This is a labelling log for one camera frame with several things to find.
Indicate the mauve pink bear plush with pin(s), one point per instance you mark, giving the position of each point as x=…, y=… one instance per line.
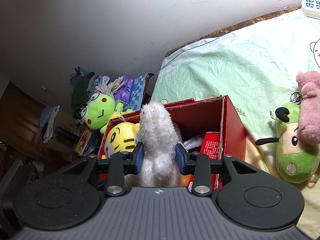
x=308, y=126

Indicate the yellow tiger plush toy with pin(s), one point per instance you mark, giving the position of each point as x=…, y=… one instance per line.
x=120, y=138

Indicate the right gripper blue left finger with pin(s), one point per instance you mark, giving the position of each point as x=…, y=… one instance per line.
x=138, y=156

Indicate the dark green cap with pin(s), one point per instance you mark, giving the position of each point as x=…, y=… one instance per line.
x=80, y=94

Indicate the purple tissue pack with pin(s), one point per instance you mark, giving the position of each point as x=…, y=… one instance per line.
x=124, y=92

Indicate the colourful picture book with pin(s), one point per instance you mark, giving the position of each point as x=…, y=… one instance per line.
x=80, y=148

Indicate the white bunny plush blue bow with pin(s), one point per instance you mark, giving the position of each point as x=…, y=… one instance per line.
x=189, y=144

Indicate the small white lamb plush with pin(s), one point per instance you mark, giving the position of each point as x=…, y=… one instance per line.
x=159, y=138

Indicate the orange gourd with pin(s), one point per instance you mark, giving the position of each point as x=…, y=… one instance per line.
x=186, y=180

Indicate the red cardboard box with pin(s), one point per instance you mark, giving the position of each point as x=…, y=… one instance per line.
x=193, y=118

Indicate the red printed carton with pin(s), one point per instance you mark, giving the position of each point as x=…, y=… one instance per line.
x=210, y=147

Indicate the green hooded doll plush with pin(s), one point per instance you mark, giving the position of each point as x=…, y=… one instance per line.
x=296, y=161

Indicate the green frog plush toy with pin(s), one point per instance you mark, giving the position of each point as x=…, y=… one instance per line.
x=100, y=109

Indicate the blue checkered towel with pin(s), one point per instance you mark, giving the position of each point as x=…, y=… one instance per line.
x=138, y=90

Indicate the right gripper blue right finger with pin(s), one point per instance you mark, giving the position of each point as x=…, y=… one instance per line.
x=180, y=156

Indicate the green cartoon bear bedsheet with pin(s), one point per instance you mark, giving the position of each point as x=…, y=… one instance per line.
x=255, y=66

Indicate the white power strip blue sockets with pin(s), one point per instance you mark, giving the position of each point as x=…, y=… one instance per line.
x=311, y=8

